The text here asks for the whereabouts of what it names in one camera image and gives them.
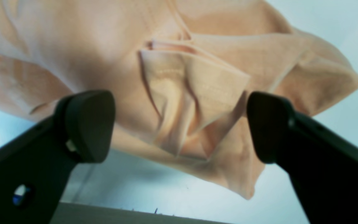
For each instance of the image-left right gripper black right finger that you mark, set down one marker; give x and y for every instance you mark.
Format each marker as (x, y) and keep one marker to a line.
(322, 166)

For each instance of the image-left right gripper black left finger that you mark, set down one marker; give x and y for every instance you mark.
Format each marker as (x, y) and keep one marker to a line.
(36, 166)

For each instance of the peach T-shirt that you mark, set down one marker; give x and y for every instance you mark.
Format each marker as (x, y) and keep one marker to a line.
(181, 72)

